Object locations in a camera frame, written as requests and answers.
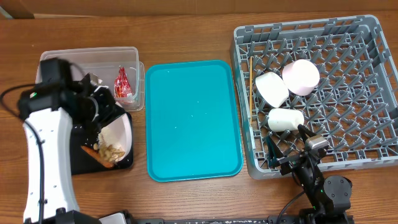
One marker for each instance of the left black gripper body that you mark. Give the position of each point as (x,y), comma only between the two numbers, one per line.
(101,109)

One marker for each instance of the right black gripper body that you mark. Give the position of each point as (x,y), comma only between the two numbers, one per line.
(307,174)

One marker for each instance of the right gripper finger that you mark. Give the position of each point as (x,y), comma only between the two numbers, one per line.
(306,134)
(274,153)

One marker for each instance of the red snack wrapper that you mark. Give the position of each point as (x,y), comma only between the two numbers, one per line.
(122,87)

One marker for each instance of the white cup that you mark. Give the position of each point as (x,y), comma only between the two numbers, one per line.
(284,119)

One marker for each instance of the white plate with peanut shells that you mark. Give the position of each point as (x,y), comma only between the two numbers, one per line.
(119,133)

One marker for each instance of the orange carrot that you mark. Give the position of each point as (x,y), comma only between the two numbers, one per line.
(97,157)

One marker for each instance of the white bowl with green rim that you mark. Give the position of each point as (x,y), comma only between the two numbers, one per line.
(272,88)

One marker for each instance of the pink-rimmed white bowl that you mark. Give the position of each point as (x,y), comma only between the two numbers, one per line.
(301,77)

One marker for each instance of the wooden chopstick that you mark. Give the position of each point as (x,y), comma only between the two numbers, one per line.
(250,89)

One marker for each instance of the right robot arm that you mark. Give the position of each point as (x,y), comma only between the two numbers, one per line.
(329,197)

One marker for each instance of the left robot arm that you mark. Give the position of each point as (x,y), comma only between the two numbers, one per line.
(49,111)

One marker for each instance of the grey dishwasher rack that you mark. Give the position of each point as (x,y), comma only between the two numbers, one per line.
(354,105)

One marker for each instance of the clear plastic storage bin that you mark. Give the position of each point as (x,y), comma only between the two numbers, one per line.
(105,63)

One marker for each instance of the spilled rice and peanut shells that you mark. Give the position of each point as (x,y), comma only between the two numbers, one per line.
(109,148)

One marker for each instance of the black plastic tray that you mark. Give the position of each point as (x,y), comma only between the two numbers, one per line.
(83,163)

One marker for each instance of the teal serving tray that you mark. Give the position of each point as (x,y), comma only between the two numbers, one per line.
(192,126)

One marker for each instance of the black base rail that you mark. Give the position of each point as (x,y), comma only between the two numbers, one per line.
(214,221)

